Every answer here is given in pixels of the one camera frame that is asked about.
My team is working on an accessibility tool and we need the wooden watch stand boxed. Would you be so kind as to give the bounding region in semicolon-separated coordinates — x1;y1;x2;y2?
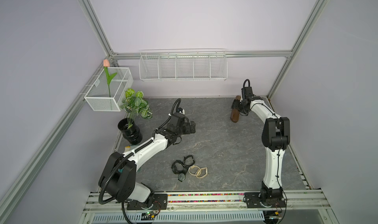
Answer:
230;95;241;123

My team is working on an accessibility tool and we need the beige watch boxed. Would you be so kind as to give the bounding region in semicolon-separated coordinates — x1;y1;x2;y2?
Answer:
188;165;202;177
195;167;208;179

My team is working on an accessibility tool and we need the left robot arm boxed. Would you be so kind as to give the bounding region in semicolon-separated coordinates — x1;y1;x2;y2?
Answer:
98;112;196;206

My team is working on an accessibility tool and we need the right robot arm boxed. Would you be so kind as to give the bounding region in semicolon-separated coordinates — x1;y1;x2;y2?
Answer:
230;86;290;205

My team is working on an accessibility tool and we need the black watch upper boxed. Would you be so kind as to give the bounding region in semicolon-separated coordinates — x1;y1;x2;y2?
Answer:
183;155;195;168

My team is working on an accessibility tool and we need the black watch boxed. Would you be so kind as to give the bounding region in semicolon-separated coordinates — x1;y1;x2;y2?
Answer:
171;160;189;182
183;155;195;168

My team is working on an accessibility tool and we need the black watch lower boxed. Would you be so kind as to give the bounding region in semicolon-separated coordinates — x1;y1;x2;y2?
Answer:
171;160;189;182

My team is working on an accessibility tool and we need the black vase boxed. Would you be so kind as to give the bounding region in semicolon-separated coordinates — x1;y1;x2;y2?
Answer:
117;117;143;145

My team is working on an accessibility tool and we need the green leafy plant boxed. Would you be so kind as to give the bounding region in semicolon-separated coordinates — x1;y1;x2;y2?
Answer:
120;88;153;129

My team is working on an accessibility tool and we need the white mesh basket left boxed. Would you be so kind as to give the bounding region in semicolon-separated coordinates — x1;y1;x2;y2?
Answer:
84;67;133;112

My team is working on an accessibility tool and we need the pink tulip flower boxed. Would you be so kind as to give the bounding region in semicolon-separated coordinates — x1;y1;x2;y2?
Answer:
103;59;118;97

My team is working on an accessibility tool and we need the white wire wall shelf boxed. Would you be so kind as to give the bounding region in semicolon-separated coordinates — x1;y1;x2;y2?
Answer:
139;49;228;81

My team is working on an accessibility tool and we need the colourful cable strip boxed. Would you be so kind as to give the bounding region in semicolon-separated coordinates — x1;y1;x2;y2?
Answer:
167;192;245;203

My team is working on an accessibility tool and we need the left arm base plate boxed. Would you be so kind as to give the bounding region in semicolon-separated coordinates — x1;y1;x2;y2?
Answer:
127;193;168;211

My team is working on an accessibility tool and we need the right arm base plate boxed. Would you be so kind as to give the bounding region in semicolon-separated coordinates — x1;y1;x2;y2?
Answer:
243;192;286;208

